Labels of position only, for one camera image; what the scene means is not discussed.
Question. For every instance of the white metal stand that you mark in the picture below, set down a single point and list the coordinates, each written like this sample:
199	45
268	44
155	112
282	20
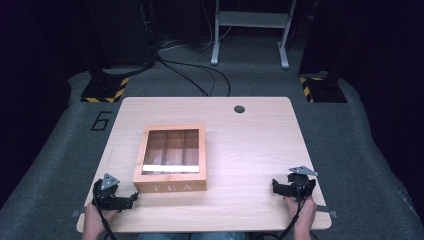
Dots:
250	20

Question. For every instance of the person's legs in jeans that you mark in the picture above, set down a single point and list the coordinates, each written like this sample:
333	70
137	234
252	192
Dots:
190	236

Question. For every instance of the black stand with striped base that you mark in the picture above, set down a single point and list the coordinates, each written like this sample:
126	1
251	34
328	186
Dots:
321	90
106	88

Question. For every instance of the wooden box with glass lid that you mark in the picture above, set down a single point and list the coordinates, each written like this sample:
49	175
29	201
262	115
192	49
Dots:
170	160

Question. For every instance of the person's right hand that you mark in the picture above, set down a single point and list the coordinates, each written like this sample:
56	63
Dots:
305	213

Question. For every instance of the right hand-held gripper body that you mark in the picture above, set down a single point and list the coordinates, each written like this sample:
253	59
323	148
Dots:
300	186

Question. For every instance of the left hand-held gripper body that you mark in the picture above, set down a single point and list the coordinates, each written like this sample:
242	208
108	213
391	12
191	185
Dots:
108	196

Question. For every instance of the person's left hand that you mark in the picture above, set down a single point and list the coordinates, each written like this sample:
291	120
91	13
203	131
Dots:
95	218

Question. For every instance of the grey metal table bracket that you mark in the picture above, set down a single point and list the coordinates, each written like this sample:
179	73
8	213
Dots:
76	213
328	211

